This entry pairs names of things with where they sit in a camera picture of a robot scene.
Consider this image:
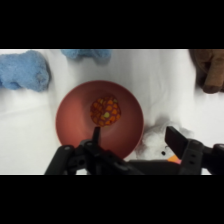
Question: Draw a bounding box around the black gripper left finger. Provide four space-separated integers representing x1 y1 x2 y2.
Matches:
44 126 144 176

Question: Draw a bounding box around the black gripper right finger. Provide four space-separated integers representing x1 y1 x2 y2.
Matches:
164 125 224 176

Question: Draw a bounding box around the red orange patterned ball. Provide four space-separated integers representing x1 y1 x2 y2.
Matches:
89 95 122 127

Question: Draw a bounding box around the pink bowl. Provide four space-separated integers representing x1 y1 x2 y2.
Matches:
55 80 145 160

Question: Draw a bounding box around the white plush bunny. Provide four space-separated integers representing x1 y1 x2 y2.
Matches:
134 116 195 166

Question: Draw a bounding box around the brown plush moose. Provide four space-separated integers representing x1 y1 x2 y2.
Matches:
188 49 224 95

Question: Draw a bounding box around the teal and orange plush toy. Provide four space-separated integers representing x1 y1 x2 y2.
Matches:
60 49 113 65

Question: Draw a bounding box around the blue plush bone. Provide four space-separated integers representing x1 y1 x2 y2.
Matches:
0 49 52 93

